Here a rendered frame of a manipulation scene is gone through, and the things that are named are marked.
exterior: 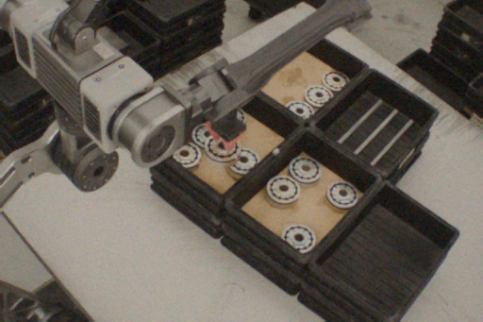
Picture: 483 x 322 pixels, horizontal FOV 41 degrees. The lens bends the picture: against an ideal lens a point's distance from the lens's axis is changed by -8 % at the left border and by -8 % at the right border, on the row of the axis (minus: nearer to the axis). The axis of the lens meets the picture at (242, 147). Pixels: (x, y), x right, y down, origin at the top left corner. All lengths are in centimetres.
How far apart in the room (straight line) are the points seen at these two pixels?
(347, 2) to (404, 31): 274
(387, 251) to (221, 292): 51
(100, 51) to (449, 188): 144
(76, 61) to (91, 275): 83
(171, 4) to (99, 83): 192
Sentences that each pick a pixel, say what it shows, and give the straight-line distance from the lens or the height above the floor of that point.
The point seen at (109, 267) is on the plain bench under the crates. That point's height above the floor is 70.
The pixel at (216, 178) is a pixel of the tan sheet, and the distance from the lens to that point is 213.
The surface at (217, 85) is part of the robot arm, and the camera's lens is 149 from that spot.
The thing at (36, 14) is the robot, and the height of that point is 153.
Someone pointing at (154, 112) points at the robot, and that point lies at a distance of 138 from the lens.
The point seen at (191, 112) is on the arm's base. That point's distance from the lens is 140.
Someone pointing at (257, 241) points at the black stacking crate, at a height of 84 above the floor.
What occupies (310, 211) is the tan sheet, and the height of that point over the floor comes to 83.
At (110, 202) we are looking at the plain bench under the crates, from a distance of 223.
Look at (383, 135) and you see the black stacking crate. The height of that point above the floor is 83.
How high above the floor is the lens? 250
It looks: 49 degrees down
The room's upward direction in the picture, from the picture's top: 9 degrees clockwise
